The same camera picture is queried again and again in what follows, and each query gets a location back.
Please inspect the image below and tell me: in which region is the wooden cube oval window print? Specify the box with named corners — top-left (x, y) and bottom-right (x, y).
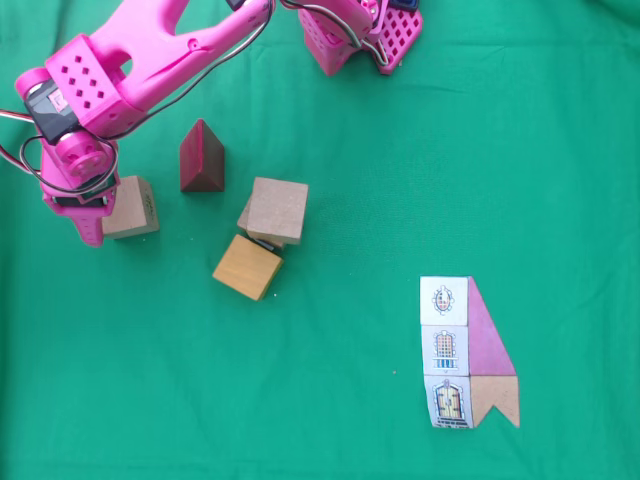
top-left (101, 174), bottom-right (161, 240)

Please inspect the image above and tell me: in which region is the red triangular wedge block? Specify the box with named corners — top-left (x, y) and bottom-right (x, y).
top-left (178, 118), bottom-right (227, 195)

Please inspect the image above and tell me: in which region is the green cloth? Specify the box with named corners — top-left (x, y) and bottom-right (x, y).
top-left (0, 0), bottom-right (640, 480)

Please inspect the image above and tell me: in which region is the yellow notched wooden block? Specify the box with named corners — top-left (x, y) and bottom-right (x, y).
top-left (212, 233), bottom-right (285, 302)

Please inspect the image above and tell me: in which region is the paper picture of house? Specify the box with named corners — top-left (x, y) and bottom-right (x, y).
top-left (419, 275), bottom-right (521, 430)

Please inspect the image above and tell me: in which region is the wooden cube balcony window print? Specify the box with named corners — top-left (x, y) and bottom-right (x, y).
top-left (246, 176), bottom-right (310, 246)

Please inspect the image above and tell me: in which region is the base servo cable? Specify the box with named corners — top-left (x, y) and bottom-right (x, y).
top-left (279, 0), bottom-right (392, 67)

